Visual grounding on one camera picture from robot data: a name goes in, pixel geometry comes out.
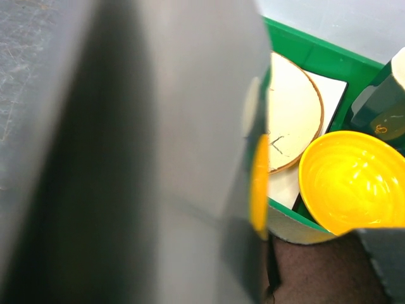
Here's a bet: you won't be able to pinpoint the decorated ceramic plate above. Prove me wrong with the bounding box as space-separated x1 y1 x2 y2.
267 52 324 174

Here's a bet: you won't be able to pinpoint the green mug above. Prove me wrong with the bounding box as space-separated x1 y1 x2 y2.
346 48 404 154

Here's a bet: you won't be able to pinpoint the green plastic crate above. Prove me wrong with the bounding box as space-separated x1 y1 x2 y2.
259 22 383 239

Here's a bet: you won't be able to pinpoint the yellow bowl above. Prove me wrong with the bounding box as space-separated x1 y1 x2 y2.
299 130 404 236

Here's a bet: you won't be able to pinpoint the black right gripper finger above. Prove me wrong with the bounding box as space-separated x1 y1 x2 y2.
353 228 404 303

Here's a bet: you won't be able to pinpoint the metal tongs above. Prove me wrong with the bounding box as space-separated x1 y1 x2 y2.
1 1 271 303

